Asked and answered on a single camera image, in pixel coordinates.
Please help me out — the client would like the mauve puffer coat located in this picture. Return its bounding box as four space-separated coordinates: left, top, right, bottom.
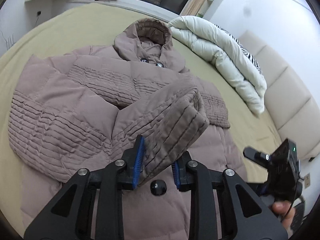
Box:
8 18 247 239

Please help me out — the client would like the person's right hand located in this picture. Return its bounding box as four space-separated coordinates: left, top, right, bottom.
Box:
272 200 296 237

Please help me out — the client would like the beige padded headboard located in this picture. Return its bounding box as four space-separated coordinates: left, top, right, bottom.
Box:
238 30 319 159

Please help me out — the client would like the zebra pattern pillow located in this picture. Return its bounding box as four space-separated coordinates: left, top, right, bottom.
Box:
214 24 263 75

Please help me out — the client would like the white folded duvet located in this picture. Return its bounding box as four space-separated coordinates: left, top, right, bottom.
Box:
168 16 267 116

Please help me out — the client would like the beige bed sheet mattress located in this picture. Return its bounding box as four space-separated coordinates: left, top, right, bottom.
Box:
1 3 281 236

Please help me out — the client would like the black cable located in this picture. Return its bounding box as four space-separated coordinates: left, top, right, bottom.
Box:
280 158 304 223

